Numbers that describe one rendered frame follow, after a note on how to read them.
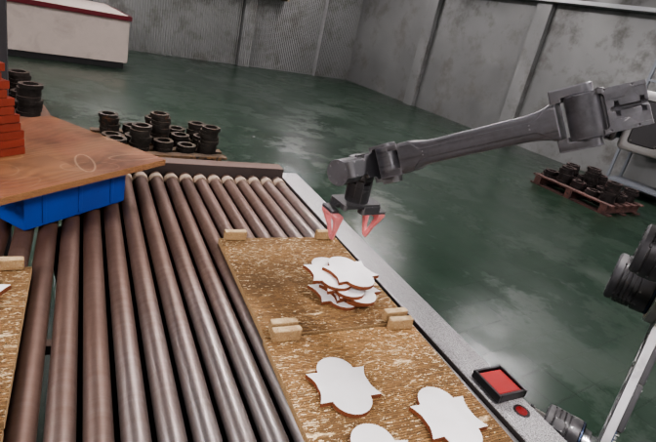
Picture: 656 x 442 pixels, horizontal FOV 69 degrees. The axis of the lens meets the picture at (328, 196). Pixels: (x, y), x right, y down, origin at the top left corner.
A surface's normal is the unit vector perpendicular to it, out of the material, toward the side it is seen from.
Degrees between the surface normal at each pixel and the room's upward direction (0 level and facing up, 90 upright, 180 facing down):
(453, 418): 0
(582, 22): 90
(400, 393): 0
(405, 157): 90
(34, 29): 90
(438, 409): 0
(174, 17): 90
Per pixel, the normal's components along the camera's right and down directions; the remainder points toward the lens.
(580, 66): -0.82, 0.03
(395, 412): 0.21, -0.92
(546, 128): -0.58, 0.16
